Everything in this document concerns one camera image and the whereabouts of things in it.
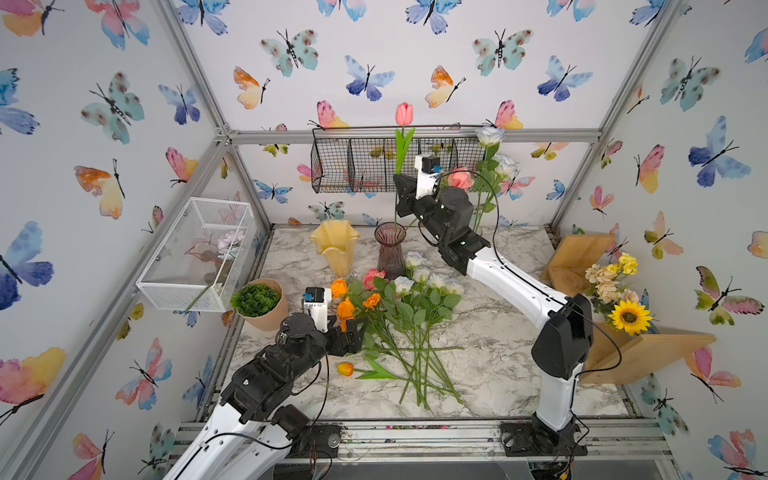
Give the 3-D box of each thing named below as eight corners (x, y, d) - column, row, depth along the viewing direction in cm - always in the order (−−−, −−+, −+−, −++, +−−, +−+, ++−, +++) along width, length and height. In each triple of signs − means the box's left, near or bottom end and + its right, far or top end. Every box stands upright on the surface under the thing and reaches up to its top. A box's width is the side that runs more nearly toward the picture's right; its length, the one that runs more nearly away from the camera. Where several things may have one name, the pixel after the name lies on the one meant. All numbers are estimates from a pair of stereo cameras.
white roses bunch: (379, 284, 105) (379, 276, 101) (413, 257, 112) (413, 249, 108) (431, 329, 94) (432, 322, 90) (464, 296, 102) (467, 288, 98)
